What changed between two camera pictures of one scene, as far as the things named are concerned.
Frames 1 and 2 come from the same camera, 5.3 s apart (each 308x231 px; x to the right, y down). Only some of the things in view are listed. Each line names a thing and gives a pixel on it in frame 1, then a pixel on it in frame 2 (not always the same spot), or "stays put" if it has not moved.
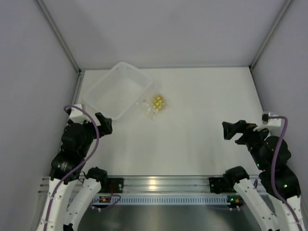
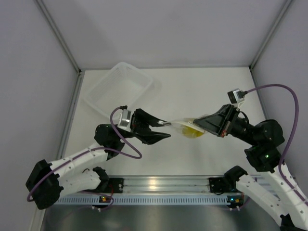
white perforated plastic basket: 118,90 stays put
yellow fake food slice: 158,102 → 190,133
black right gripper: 230,129 → 221,122
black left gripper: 105,128 → 140,121
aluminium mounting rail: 148,185 stays put
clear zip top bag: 153,105 → 188,128
